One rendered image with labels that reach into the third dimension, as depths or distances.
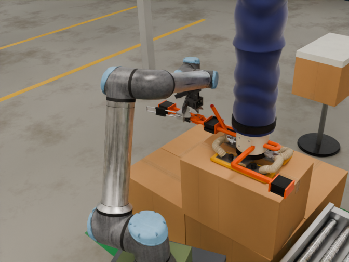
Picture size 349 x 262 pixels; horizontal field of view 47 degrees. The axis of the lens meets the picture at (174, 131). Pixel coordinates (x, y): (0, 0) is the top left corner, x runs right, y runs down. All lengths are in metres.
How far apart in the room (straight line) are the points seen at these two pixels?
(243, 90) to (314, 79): 1.70
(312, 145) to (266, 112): 2.18
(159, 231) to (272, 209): 0.65
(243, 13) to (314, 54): 1.77
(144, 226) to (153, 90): 0.52
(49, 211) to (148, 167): 1.04
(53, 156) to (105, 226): 2.54
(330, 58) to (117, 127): 2.24
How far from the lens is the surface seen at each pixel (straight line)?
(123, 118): 1.55
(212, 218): 2.30
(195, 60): 2.14
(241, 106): 1.96
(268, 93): 1.92
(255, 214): 2.09
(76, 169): 3.88
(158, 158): 2.91
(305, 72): 3.56
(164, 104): 2.42
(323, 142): 4.17
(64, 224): 3.33
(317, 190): 2.71
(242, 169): 1.89
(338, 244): 2.40
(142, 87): 1.48
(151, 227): 1.58
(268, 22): 1.77
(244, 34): 1.80
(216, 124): 2.19
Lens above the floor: 2.22
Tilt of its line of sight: 31 degrees down
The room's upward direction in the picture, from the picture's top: 3 degrees counter-clockwise
